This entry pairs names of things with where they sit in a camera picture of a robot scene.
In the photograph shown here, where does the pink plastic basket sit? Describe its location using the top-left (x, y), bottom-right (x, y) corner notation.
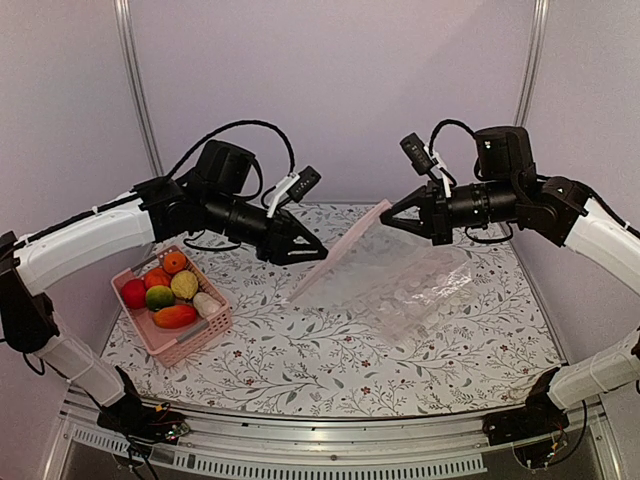
top-left (111, 245), bottom-right (232, 367)

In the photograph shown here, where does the aluminium frame post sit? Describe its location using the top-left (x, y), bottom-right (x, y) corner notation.
top-left (113, 0), bottom-right (164, 176)
top-left (514, 0), bottom-right (550, 127)

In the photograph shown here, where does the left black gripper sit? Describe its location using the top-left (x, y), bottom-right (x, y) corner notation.
top-left (203, 189), bottom-right (330, 266)

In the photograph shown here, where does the front aluminium rail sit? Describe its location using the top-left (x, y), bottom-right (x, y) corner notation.
top-left (44, 388), bottom-right (623, 479)

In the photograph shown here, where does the white garlic toy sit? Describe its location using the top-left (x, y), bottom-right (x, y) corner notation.
top-left (192, 292), bottom-right (222, 318)

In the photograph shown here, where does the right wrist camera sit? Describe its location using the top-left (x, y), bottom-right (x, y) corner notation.
top-left (399, 132), bottom-right (454, 198)

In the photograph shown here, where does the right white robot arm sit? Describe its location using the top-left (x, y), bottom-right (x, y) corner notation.
top-left (380, 126), bottom-right (639, 445)

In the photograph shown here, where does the floral tablecloth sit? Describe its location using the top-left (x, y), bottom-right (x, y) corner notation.
top-left (103, 226), bottom-right (564, 417)

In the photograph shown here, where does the orange green papaya toy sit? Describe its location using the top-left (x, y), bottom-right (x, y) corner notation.
top-left (162, 251), bottom-right (187, 275)

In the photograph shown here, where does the orange red mango toy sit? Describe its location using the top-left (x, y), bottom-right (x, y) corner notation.
top-left (152, 304), bottom-right (198, 329)

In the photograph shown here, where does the right aluminium frame post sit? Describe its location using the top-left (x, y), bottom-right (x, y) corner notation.
top-left (514, 0), bottom-right (550, 127)

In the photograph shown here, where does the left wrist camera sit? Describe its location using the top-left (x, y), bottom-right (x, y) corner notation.
top-left (266, 166), bottom-right (321, 218)

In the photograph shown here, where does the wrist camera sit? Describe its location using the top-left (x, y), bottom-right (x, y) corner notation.
top-left (266, 166), bottom-right (321, 218)
top-left (399, 132), bottom-right (454, 198)

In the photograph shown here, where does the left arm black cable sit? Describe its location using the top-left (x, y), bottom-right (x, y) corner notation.
top-left (164, 118), bottom-right (297, 201)

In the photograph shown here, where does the red apple toy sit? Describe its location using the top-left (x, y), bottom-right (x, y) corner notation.
top-left (120, 278), bottom-right (146, 309)

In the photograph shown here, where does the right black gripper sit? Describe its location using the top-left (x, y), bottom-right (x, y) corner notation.
top-left (381, 177), bottom-right (520, 244)

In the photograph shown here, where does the clear zip top bag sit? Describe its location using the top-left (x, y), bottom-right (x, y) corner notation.
top-left (287, 200), bottom-right (476, 348)

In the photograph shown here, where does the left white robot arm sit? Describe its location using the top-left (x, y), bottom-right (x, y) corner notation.
top-left (1, 140), bottom-right (328, 440)

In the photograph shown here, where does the left aluminium frame post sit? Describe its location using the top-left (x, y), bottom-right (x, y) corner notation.
top-left (113, 0), bottom-right (164, 176)

